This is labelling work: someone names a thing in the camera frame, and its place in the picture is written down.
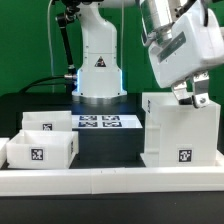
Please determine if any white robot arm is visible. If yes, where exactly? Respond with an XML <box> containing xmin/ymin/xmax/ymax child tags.
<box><xmin>55</xmin><ymin>0</ymin><xmax>224</xmax><ymax>108</ymax></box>

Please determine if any marker sheet on table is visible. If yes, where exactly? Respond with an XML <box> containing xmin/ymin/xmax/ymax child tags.
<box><xmin>72</xmin><ymin>115</ymin><xmax>142</xmax><ymax>129</ymax></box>

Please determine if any white front drawer tray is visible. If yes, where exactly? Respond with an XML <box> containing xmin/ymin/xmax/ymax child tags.
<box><xmin>6</xmin><ymin>130</ymin><xmax>79</xmax><ymax>169</ymax></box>

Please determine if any white drawer tray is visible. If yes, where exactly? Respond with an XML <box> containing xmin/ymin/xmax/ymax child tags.
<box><xmin>6</xmin><ymin>130</ymin><xmax>79</xmax><ymax>169</ymax></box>
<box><xmin>22</xmin><ymin>111</ymin><xmax>72</xmax><ymax>131</ymax></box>

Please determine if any white left fence rail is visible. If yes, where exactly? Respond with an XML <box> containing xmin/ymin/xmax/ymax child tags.
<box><xmin>0</xmin><ymin>138</ymin><xmax>10</xmax><ymax>169</ymax></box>

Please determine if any black cable on table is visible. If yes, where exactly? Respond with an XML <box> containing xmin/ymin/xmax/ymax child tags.
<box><xmin>19</xmin><ymin>75</ymin><xmax>75</xmax><ymax>94</ymax></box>

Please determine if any white front fence rail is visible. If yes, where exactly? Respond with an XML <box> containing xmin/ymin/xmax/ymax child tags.
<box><xmin>0</xmin><ymin>166</ymin><xmax>224</xmax><ymax>196</ymax></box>

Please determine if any white drawer cabinet box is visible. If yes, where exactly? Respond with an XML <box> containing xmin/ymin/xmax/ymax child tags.
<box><xmin>141</xmin><ymin>93</ymin><xmax>220</xmax><ymax>167</ymax></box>

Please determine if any white right fence rail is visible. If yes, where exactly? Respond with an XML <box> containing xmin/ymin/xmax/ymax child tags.
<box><xmin>216</xmin><ymin>150</ymin><xmax>224</xmax><ymax>167</ymax></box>

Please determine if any white fence rail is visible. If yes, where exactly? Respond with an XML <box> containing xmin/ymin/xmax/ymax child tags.
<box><xmin>0</xmin><ymin>166</ymin><xmax>224</xmax><ymax>196</ymax></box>
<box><xmin>0</xmin><ymin>138</ymin><xmax>10</xmax><ymax>169</ymax></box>
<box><xmin>216</xmin><ymin>150</ymin><xmax>224</xmax><ymax>167</ymax></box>

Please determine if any white hanging cable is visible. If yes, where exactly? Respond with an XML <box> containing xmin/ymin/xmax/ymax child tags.
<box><xmin>46</xmin><ymin>0</ymin><xmax>56</xmax><ymax>94</ymax></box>

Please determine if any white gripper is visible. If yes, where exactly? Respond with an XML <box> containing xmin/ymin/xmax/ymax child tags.
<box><xmin>148</xmin><ymin>0</ymin><xmax>224</xmax><ymax>108</ymax></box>

